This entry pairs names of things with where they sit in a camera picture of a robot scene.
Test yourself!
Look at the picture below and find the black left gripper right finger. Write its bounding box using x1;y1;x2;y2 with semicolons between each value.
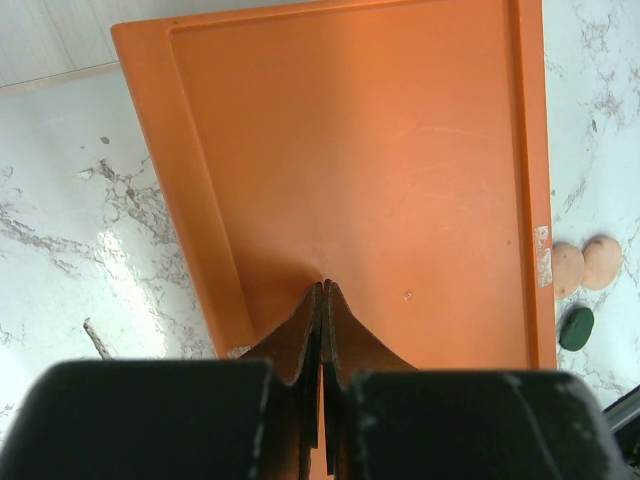
322;281;628;479

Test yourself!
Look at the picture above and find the pink powder puff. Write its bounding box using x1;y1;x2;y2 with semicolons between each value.
582;235;623;291
552;242;585;300

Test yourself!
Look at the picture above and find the dark green lid right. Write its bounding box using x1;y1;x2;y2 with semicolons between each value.
559;307;595;352

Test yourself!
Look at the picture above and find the pink powder puff right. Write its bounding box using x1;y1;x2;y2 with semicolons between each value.
582;235;623;291

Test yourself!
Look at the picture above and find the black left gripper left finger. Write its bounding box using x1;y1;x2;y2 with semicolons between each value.
1;284;322;479

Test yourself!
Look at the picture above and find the pink powder puff left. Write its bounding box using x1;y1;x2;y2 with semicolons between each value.
552;242;585;300

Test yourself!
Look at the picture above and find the orange drawer box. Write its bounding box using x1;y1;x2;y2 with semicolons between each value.
111;1;556;369

